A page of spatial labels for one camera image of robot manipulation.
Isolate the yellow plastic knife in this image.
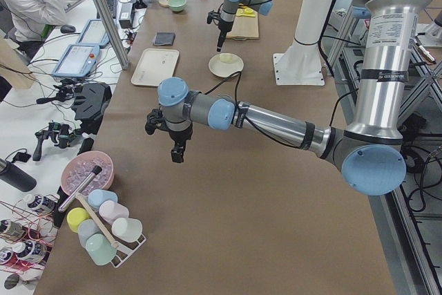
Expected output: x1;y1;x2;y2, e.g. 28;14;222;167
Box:
236;11;256;17

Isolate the metal muddler black tip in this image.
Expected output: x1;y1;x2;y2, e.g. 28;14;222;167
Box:
58;165;102;213

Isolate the grey folded cloth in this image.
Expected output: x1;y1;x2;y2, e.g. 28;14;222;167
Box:
153;32;175;46

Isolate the beige rabbit tray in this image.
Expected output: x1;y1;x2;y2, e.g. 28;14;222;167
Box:
131;48;180;87

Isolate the teach pendant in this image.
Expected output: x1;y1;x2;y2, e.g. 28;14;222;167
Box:
77;19;109;48
51;44;100;79

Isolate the pink bowl with ice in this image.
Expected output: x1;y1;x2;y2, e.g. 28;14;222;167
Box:
61;151;115;196

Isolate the pink cup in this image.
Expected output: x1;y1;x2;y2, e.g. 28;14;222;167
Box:
99;200;129;225

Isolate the far teach pendant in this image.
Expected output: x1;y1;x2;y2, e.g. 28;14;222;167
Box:
77;19;109;48

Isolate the near teach pendant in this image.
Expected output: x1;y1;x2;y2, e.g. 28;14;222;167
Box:
51;44;100;79

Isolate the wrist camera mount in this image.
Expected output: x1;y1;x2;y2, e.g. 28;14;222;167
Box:
206;10;220;26

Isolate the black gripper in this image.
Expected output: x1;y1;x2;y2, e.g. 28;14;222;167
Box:
216;19;233;52
169;125;193;163

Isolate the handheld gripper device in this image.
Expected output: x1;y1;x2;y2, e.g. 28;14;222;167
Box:
32;122;83;161

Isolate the round beige plate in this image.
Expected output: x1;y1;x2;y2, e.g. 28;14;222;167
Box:
209;53;244;78

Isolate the black plastic cover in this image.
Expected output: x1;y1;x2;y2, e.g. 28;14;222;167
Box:
71;83;112;134

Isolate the grey cup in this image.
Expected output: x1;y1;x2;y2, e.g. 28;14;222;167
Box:
77;219;101;248

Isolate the black keyboard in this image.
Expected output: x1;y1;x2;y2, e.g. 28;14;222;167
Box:
106;0;118;19

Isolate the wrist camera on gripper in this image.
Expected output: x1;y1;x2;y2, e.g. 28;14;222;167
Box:
144;108;169;135

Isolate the white cup rack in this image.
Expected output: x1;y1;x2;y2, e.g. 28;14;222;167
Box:
110;234;148;268

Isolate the aluminium frame post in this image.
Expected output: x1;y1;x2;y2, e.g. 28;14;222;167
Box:
93;0;130;70

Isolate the yellow cup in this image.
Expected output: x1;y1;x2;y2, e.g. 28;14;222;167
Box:
66;207;90;233

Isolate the blue cup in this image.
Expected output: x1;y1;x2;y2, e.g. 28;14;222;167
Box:
88;189;118;211

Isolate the wooden cutting board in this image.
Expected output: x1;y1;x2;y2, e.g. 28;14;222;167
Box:
227;7;260;40

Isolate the mint green bowl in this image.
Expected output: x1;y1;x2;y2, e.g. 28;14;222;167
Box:
168;0;187;13

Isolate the black water bottle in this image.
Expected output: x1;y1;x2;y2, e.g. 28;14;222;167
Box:
1;159;37;192

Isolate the mint green cup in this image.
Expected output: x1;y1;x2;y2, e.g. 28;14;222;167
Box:
85;234;117;266

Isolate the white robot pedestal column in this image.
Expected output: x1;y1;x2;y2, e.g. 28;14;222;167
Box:
273;0;332;86

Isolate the white cup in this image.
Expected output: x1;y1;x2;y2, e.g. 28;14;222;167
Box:
111;218;143;242

